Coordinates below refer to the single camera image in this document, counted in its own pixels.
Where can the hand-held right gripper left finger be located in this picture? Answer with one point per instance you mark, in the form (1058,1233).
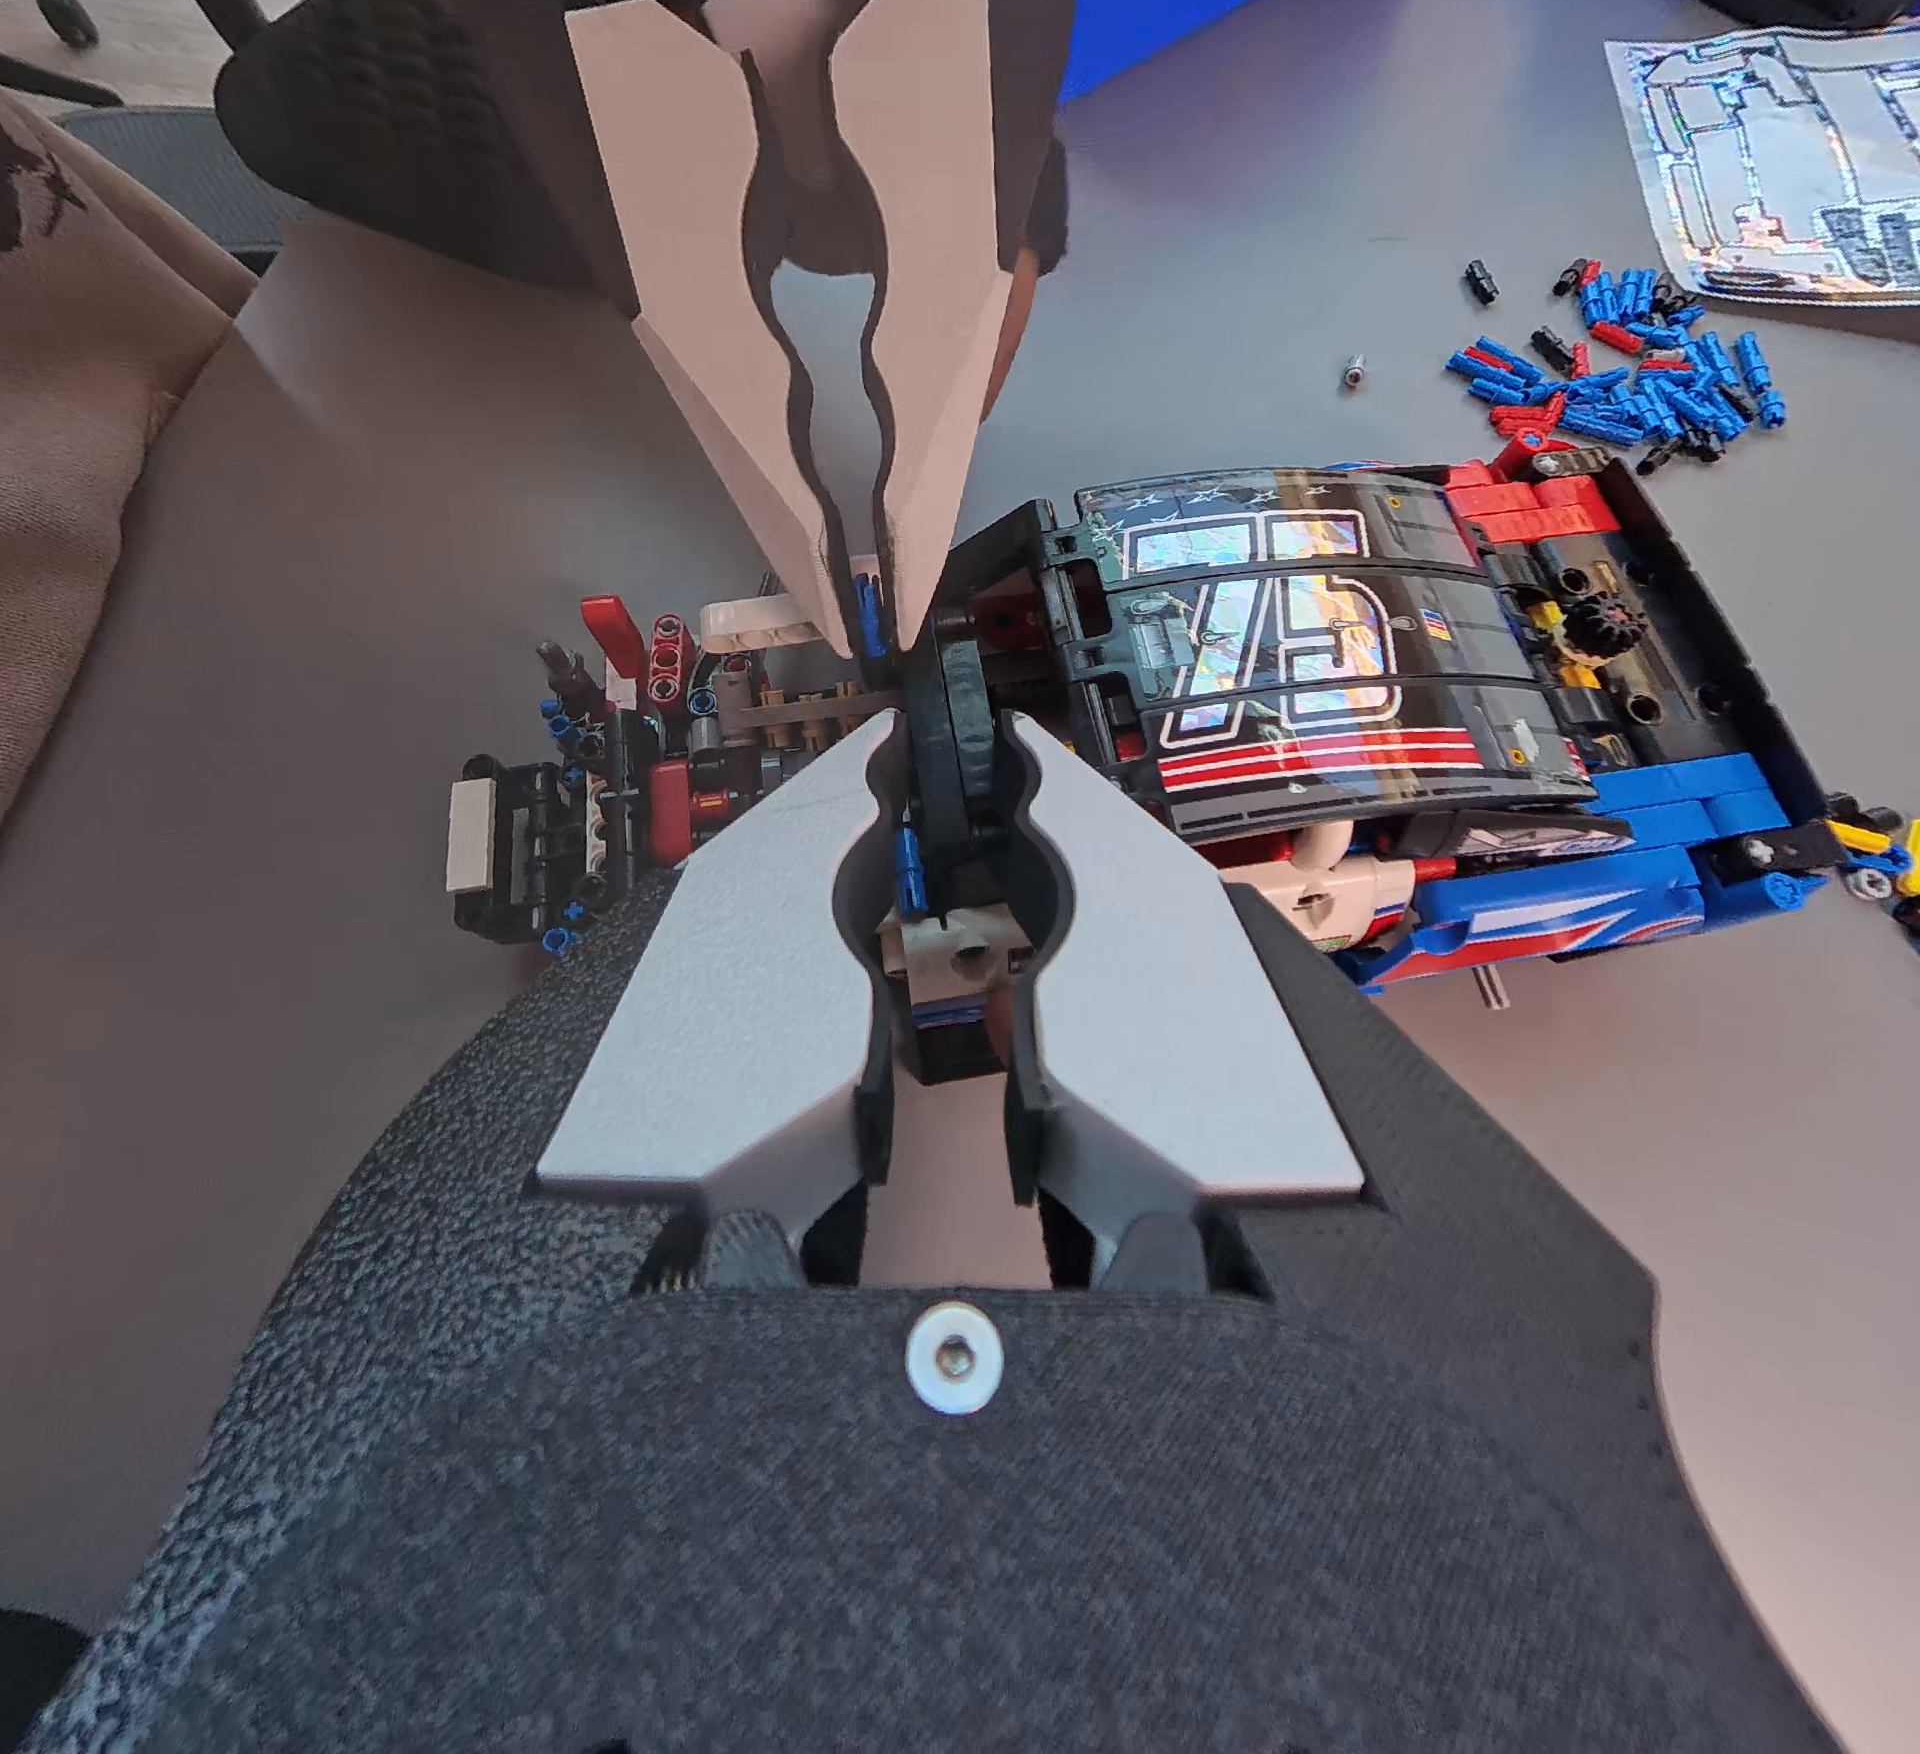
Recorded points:
(721,1019)

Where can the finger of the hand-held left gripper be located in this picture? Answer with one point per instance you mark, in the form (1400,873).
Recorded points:
(939,209)
(674,209)

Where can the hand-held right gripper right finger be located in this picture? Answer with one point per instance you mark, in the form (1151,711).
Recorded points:
(1185,1019)

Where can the brick-built toy race car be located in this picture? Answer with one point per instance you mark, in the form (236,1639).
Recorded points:
(1321,645)

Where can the small blue connector pin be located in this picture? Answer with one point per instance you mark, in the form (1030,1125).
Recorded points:
(869,607)

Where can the person's beige sweatshirt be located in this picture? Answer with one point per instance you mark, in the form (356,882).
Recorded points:
(90,434)

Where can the pile of mixed bricks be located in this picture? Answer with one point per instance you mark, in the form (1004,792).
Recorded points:
(1882,868)

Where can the pile of blue pins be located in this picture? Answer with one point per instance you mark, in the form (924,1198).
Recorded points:
(1634,382)

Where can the sticker sheet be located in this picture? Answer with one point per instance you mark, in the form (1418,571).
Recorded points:
(1770,165)

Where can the person's dark trousers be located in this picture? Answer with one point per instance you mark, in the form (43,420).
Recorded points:
(39,1679)

